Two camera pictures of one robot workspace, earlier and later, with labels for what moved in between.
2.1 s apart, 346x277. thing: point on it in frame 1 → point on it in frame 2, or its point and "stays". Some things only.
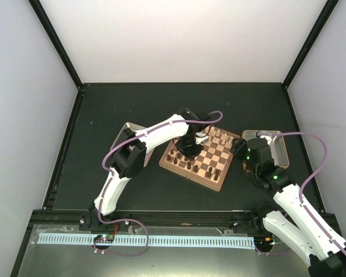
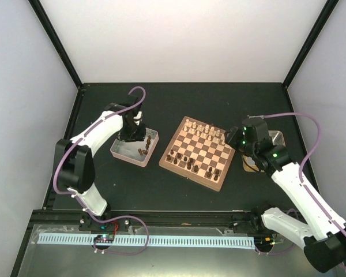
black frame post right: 329,6 stays
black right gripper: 237,149 → 232,139
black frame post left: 52,34 stays
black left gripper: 191,154 → 140,137
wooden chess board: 207,169 stays
